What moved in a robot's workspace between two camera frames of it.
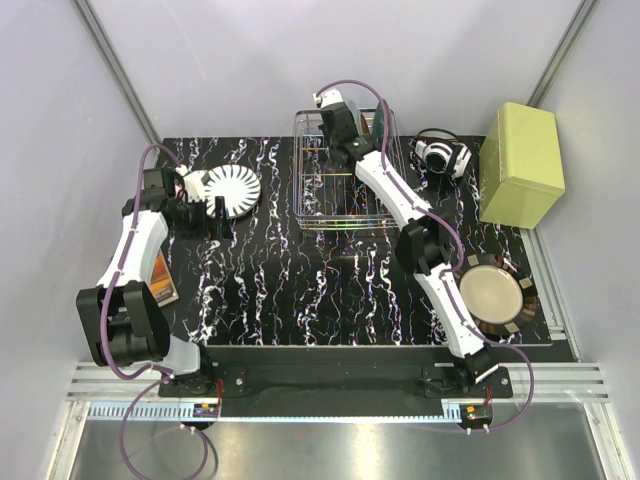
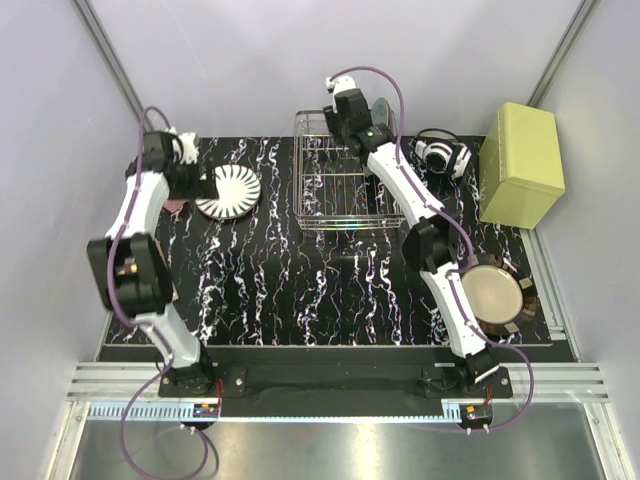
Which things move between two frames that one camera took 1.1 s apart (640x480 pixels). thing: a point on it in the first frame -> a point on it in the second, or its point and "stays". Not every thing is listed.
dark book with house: (162, 285) stays
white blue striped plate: (239, 186) stays
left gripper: (204, 218) -> (201, 182)
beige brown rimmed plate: (499, 297) stays
